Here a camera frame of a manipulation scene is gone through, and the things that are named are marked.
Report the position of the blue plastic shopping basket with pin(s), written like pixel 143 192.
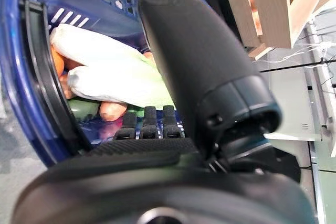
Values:
pixel 15 77

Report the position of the wooden potato crate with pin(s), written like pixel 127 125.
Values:
pixel 270 11

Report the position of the white desk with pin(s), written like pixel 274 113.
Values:
pixel 288 98

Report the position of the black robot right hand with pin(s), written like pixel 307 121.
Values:
pixel 204 64

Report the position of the green bell pepper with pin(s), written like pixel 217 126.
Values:
pixel 81 108

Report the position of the green white napa cabbage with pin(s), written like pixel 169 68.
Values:
pixel 92 48
pixel 113 87

